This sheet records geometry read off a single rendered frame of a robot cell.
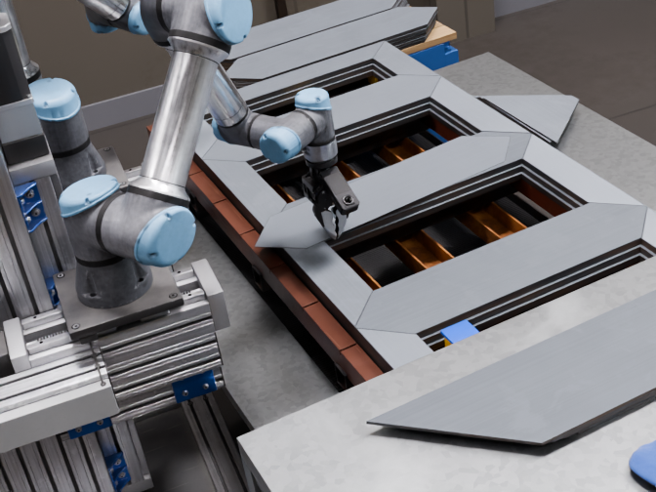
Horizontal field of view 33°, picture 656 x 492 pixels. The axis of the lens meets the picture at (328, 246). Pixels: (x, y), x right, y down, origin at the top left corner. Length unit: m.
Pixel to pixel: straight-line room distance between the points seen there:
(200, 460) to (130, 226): 1.14
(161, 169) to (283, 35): 1.72
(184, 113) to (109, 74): 3.24
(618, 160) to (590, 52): 2.42
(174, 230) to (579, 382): 0.75
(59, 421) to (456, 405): 0.79
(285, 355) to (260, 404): 0.16
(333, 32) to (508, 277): 1.50
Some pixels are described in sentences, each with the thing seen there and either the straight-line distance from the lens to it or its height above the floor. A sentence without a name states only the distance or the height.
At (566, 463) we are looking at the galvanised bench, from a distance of 1.71.
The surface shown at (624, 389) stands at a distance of 1.80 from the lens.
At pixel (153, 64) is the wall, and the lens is 5.30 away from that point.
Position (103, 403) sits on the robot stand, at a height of 0.91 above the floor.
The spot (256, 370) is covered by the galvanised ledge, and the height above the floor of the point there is 0.68.
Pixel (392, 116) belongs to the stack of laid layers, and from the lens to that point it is 3.10.
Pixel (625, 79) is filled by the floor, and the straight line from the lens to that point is 5.13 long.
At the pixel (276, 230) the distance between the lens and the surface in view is 2.64.
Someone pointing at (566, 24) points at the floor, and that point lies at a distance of 5.70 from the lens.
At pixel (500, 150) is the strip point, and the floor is 0.86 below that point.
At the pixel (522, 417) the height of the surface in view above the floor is 1.07.
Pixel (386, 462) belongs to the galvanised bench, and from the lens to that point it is 1.73.
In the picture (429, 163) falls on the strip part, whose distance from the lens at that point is 2.82.
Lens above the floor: 2.26
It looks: 33 degrees down
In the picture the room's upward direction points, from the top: 9 degrees counter-clockwise
